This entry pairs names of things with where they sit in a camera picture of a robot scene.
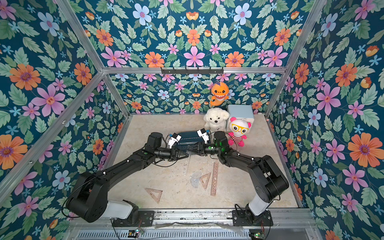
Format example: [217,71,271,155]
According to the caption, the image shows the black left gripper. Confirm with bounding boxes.
[152,146,188,162]

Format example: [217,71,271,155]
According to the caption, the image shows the teal plastic storage box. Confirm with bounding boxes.
[178,131,204,151]

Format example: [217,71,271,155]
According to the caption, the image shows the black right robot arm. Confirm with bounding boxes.
[187,131,289,217]

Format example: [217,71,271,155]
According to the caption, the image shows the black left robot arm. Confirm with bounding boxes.
[64,132,183,223]

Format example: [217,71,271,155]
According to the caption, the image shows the light blue cube box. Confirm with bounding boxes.
[227,105,254,131]

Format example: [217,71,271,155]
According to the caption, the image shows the clear blue protractor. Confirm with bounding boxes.
[190,172,202,189]

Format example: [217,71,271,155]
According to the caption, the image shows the brown long straight ruler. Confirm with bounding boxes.
[210,162,219,196]

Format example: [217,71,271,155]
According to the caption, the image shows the white plush dog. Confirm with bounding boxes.
[204,108,230,132]

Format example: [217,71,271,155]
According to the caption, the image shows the brown small triangle ruler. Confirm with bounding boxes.
[199,173,212,190]

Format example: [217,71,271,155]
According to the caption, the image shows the pink white plush doll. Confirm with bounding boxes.
[228,117,252,147]

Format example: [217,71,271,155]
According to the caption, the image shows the brown triangle ruler left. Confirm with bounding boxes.
[145,188,163,204]

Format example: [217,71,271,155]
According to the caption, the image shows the orange plush monster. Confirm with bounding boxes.
[210,82,230,107]

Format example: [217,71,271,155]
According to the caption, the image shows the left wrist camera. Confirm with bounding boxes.
[167,133,182,149]

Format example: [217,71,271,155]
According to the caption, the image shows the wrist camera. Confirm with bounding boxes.
[167,133,182,149]
[197,129,210,144]

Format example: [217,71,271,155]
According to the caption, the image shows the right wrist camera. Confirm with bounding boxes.
[197,129,210,144]

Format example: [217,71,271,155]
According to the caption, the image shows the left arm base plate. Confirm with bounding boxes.
[112,210,155,228]

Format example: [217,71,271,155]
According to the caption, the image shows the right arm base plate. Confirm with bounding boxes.
[232,209,274,227]

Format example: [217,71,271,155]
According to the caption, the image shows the black wall hook rail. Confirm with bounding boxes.
[161,67,224,75]

